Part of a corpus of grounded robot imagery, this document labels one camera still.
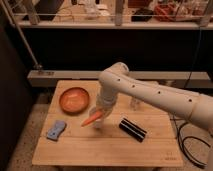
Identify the grey metal pole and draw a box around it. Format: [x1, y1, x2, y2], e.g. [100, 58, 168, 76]
[1, 0, 43, 74]

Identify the black cable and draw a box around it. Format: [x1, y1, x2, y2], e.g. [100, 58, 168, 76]
[169, 113, 212, 170]

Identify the orange pepper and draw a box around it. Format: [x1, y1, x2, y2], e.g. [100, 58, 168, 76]
[81, 111, 103, 127]

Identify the white rail beam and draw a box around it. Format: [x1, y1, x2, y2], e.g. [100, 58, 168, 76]
[27, 70, 213, 89]

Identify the black bag on shelf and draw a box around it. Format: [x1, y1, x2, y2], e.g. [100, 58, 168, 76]
[131, 8, 153, 22]

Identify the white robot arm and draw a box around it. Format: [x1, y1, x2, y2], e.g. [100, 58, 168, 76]
[97, 62, 213, 135]

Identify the black cylindrical case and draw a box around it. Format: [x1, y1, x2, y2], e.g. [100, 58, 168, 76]
[119, 118, 147, 142]

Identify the blue sponge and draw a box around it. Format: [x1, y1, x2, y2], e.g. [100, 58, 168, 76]
[46, 120, 67, 141]

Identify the orange ceramic plate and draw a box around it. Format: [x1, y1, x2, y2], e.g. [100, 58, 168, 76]
[59, 87, 90, 114]

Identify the red object on shelf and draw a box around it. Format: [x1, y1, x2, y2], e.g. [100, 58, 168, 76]
[154, 3, 178, 22]

